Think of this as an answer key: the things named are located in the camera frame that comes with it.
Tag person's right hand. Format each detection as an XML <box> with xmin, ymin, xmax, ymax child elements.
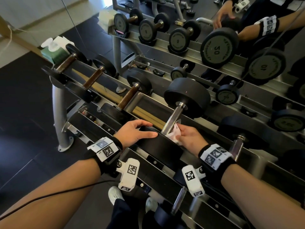
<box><xmin>177</xmin><ymin>124</ymin><xmax>209</xmax><ymax>157</ymax></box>

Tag black wristband with marker tags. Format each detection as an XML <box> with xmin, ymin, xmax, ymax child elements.
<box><xmin>198</xmin><ymin>143</ymin><xmax>235</xmax><ymax>180</ymax></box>
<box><xmin>83</xmin><ymin>137</ymin><xmax>123</xmax><ymax>176</ymax></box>

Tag black cable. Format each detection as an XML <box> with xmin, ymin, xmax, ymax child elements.
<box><xmin>0</xmin><ymin>180</ymin><xmax>118</xmax><ymax>214</ymax></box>

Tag white shoe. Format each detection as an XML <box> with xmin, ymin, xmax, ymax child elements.
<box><xmin>145</xmin><ymin>197</ymin><xmax>159</xmax><ymax>213</ymax></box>
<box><xmin>108</xmin><ymin>186</ymin><xmax>125</xmax><ymax>206</ymax></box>

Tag black dumbbell brown handle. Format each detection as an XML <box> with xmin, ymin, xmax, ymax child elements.
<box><xmin>65</xmin><ymin>54</ymin><xmax>117</xmax><ymax>103</ymax></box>
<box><xmin>100</xmin><ymin>70</ymin><xmax>153</xmax><ymax>122</ymax></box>
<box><xmin>42</xmin><ymin>44</ymin><xmax>88</xmax><ymax>85</ymax></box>

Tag green tissue box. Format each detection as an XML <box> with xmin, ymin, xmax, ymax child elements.
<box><xmin>40</xmin><ymin>37</ymin><xmax>72</xmax><ymax>65</ymax></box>

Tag dark blue trousers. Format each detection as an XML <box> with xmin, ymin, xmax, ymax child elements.
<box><xmin>112</xmin><ymin>197</ymin><xmax>158</xmax><ymax>229</ymax></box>

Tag silver metal dumbbell rack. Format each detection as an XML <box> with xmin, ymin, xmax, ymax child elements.
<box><xmin>42</xmin><ymin>45</ymin><xmax>305</xmax><ymax>229</ymax></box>

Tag white wipe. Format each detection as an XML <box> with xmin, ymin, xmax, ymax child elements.
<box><xmin>165</xmin><ymin>124</ymin><xmax>183</xmax><ymax>145</ymax></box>

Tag person's right forearm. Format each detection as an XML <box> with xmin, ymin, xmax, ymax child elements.
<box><xmin>220</xmin><ymin>163</ymin><xmax>305</xmax><ymax>229</ymax></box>

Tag person's left hand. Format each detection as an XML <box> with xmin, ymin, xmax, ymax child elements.
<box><xmin>114</xmin><ymin>120</ymin><xmax>158</xmax><ymax>153</ymax></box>

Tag person's left forearm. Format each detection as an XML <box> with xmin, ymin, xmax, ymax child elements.
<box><xmin>0</xmin><ymin>158</ymin><xmax>105</xmax><ymax>229</ymax></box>

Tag large black dumbbell steel handle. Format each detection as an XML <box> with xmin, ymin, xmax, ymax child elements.
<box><xmin>138</xmin><ymin>77</ymin><xmax>211</xmax><ymax>170</ymax></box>
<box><xmin>218</xmin><ymin>115</ymin><xmax>270</xmax><ymax>165</ymax></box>

